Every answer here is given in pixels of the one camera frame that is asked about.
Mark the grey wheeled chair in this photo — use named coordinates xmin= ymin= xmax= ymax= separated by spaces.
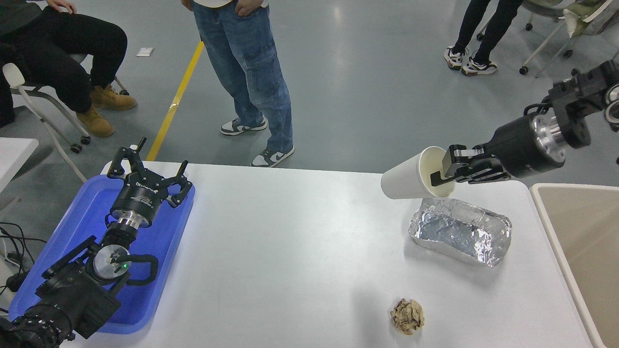
xmin=476 ymin=0 xmax=619 ymax=78

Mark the white paper cup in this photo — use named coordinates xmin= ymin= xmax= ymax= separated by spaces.
xmin=381 ymin=146 xmax=457 ymax=200

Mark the white wheeled chair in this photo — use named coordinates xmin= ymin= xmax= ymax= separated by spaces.
xmin=2 ymin=53 xmax=130 ymax=183

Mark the tan green cloth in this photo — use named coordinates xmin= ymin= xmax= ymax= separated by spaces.
xmin=563 ymin=0 xmax=619 ymax=38

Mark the blue plastic tray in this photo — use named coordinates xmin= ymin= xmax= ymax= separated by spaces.
xmin=8 ymin=174 xmax=196 ymax=335

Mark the black plug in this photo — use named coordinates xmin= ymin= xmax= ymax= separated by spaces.
xmin=6 ymin=271 xmax=29 ymax=293

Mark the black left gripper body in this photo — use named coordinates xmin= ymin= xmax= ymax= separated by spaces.
xmin=109 ymin=172 xmax=170 ymax=228

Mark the person's left hand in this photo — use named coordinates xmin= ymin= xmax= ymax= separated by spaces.
xmin=234 ymin=0 xmax=262 ymax=17

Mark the crumpled tan paper ball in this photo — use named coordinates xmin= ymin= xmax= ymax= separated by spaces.
xmin=390 ymin=298 xmax=425 ymax=335

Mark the white side table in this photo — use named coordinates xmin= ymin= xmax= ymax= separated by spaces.
xmin=0 ymin=138 xmax=39 ymax=213

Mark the silver foil tray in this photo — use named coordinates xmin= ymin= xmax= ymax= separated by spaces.
xmin=408 ymin=196 xmax=512 ymax=267

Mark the large pale bin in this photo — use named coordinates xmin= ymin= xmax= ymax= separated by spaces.
xmin=530 ymin=183 xmax=619 ymax=348

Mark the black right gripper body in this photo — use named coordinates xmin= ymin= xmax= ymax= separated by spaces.
xmin=483 ymin=115 xmax=566 ymax=179

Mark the black cable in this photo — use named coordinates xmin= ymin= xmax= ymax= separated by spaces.
xmin=0 ymin=222 xmax=48 ymax=271

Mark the person's hand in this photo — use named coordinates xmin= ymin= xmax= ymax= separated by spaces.
xmin=46 ymin=0 xmax=78 ymax=15

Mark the person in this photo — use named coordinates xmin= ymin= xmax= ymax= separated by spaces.
xmin=0 ymin=0 xmax=138 ymax=138
xmin=181 ymin=0 xmax=295 ymax=168
xmin=444 ymin=0 xmax=525 ymax=77

